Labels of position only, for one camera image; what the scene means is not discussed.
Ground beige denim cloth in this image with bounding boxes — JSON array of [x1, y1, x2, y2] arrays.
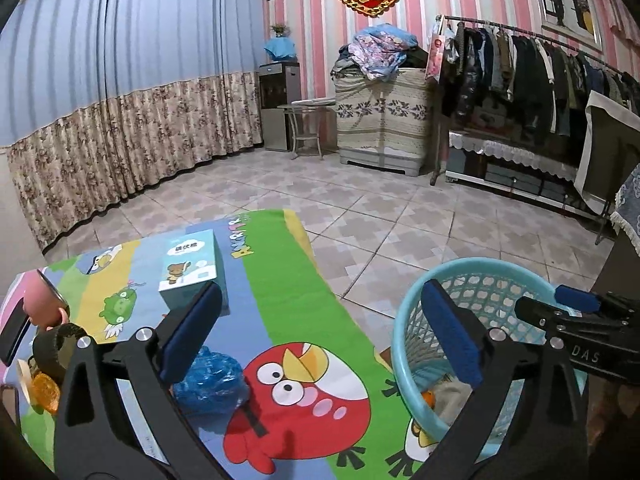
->
[[432, 376, 472, 426]]

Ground blue plastic bag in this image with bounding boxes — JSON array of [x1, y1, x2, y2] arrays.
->
[[171, 346, 250, 415]]

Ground orange peel piece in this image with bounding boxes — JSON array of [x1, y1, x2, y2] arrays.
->
[[422, 390, 436, 408]]

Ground orange peel half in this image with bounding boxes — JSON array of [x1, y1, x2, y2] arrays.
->
[[32, 373, 61, 415]]

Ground blue patterned cloth cover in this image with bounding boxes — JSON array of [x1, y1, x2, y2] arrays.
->
[[610, 165, 640, 256]]

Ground black cylindrical pot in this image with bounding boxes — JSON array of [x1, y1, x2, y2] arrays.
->
[[32, 323, 87, 386]]

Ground teal plastic laundry basket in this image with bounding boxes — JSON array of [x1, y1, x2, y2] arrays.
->
[[392, 258, 587, 479]]

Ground cream small bowl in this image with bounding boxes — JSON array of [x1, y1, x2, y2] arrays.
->
[[16, 359, 34, 405]]

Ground low lace covered shelf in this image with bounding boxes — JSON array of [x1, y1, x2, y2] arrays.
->
[[445, 130, 597, 219]]

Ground teal tissue box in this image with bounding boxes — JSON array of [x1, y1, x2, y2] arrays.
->
[[158, 229, 229, 315]]

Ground colourful cartoon play mat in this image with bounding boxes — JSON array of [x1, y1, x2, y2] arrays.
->
[[0, 208, 426, 480]]

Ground hanging dark clothes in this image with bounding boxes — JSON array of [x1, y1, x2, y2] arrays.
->
[[440, 21, 639, 145]]

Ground cloth covered storage chest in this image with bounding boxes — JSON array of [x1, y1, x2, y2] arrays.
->
[[334, 68, 434, 177]]

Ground framed wedding photo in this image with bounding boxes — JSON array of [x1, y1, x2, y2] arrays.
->
[[539, 0, 602, 52]]

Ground pile of folded bedding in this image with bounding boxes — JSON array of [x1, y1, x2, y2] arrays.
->
[[330, 24, 428, 81]]

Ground metal clothes rack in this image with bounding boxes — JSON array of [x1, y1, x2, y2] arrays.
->
[[428, 14, 639, 172]]

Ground grey water dispenser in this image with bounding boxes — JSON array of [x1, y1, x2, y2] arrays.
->
[[258, 61, 302, 152]]

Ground blue and floral curtain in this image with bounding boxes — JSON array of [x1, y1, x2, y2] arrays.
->
[[1, 0, 264, 247]]

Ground blue covered water bottle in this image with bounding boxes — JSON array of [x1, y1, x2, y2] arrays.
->
[[264, 23, 297, 62]]

